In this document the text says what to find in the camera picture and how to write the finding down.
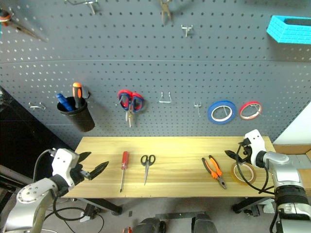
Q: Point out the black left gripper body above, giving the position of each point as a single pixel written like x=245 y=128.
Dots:
x=77 y=175

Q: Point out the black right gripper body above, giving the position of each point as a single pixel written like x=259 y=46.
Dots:
x=245 y=154

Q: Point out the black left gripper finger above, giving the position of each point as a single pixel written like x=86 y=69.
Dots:
x=98 y=170
x=83 y=155

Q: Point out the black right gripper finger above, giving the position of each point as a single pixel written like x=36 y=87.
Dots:
x=231 y=155
x=246 y=142

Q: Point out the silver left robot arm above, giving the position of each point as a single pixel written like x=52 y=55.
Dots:
x=29 y=206

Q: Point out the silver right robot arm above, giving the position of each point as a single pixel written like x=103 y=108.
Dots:
x=286 y=170

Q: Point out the grey metal pegboard wall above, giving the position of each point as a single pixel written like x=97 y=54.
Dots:
x=155 y=63

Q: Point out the clear yellowish tape roll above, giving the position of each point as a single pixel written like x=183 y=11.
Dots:
x=233 y=175

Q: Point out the orange and black pliers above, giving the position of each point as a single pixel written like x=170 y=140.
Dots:
x=213 y=170

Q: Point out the red tape roll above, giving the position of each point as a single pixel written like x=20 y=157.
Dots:
x=243 y=109

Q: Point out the black plastic cup holder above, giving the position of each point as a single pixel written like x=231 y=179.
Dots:
x=77 y=119

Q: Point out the black table leg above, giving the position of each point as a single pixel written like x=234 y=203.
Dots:
x=107 y=206
x=247 y=205

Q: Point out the white power strip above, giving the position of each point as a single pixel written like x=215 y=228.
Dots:
x=87 y=216

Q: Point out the blue tape roll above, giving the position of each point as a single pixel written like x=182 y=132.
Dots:
x=211 y=114

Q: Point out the small metal pegboard hook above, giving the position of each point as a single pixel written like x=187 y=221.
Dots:
x=186 y=29
x=198 y=108

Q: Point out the orange and black screwdriver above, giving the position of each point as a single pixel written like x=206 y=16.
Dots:
x=77 y=93

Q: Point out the wide metal pegboard hook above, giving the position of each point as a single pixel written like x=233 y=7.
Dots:
x=165 y=101
x=36 y=105

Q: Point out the dark rounded shape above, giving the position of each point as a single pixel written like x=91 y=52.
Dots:
x=149 y=225
x=205 y=224

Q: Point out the red and blue scissors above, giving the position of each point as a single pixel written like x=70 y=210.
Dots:
x=136 y=100

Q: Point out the cyan plastic basket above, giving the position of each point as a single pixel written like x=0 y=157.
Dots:
x=286 y=31

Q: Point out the large metal pegboard hook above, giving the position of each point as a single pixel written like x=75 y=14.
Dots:
x=91 y=7

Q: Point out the bare metal pliers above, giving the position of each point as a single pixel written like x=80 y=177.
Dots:
x=165 y=11

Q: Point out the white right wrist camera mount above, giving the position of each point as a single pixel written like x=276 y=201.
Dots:
x=256 y=142

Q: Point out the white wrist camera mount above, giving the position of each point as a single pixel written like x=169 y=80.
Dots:
x=63 y=160
x=256 y=142

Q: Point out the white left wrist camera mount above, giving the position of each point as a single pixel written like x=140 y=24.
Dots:
x=63 y=160

